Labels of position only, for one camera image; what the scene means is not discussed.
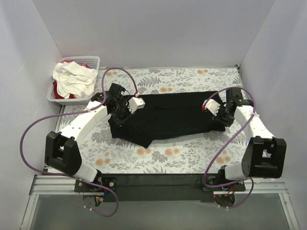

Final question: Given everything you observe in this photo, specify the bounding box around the black t-shirt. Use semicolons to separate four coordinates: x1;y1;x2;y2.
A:
108;92;225;148

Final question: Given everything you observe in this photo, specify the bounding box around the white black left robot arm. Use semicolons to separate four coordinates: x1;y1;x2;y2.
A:
45;83;131;185

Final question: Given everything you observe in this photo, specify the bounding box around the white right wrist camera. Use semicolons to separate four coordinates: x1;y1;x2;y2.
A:
201;99;221;116

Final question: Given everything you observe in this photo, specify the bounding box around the red t-shirt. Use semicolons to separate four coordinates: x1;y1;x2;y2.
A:
52;60;96;100

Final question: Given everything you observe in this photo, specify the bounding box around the aluminium frame rail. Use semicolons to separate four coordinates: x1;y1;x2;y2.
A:
21;175;299;230

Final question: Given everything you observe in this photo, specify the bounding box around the white t-shirt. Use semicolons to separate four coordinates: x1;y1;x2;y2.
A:
52;61;99;99

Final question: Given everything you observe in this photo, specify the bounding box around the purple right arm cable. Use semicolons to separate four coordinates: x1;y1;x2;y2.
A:
203;87;258;209

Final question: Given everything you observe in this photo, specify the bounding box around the floral patterned table mat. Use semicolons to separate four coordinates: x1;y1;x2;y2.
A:
48;67;269;174

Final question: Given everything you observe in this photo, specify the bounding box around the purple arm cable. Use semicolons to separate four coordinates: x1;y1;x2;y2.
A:
20;68;144;218
203;87;258;209

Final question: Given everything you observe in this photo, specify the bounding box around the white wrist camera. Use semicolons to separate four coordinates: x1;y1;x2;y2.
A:
201;99;221;116
128;92;145;114

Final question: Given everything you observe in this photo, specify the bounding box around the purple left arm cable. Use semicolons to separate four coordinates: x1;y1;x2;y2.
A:
20;68;144;218

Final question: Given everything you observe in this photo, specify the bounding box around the white plastic laundry basket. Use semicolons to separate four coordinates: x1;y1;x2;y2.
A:
47;56;100;105

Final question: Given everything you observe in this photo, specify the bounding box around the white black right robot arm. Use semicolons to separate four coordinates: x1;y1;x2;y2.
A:
206;87;287;185

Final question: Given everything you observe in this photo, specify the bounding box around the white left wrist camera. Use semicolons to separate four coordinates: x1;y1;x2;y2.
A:
128;92;145;114

